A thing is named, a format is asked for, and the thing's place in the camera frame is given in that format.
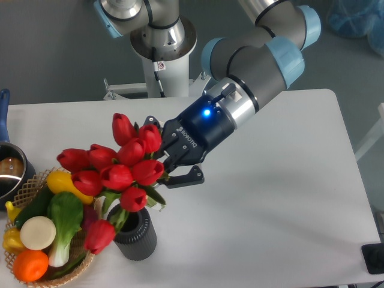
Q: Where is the black device at edge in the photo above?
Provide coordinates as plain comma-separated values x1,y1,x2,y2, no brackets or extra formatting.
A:
361,243,383,275

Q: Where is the blue plastic bag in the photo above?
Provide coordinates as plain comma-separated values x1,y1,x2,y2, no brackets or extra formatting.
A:
326,1,383,56

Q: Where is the green bok choy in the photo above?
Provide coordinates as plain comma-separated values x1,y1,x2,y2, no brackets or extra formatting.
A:
47,192,83,268

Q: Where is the orange fruit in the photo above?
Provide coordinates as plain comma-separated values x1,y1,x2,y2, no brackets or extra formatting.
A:
13,250,49,282

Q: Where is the white frame at right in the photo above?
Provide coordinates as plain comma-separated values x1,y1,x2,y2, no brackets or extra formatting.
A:
355,103,383,161

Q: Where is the purple red onion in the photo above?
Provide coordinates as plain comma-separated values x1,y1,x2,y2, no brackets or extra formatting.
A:
80,205,99,232

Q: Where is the white round radish slice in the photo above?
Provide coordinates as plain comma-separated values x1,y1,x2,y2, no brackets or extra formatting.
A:
20,216,56,250

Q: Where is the dark green cucumber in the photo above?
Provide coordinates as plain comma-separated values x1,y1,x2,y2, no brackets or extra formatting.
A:
14,185,54,230

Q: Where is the yellow bell pepper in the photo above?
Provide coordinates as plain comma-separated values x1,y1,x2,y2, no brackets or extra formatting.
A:
2,227,26,254

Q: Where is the woven wicker basket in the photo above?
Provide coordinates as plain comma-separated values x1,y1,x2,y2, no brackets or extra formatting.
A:
12,167,94,287

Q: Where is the small yellow pepper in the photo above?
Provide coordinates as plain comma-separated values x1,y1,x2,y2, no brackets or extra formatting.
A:
5,201,22,223

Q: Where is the blue handled saucepan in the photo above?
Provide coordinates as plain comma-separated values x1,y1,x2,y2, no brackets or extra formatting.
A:
1,89,35,211

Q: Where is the yellow squash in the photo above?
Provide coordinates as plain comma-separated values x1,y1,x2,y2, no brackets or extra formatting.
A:
46,170,94,205

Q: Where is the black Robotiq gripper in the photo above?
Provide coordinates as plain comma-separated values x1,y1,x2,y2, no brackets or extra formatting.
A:
140,95,235,189

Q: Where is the red tulip bouquet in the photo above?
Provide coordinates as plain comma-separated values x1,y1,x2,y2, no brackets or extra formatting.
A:
56,113,168,254

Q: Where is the dark grey ribbed vase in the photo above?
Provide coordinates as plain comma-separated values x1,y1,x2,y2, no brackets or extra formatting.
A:
113,208,157,261

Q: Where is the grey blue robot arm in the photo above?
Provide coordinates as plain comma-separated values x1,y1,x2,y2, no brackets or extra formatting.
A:
94,1,321,188

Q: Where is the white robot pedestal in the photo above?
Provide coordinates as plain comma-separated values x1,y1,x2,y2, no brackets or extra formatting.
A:
104,16,211,100

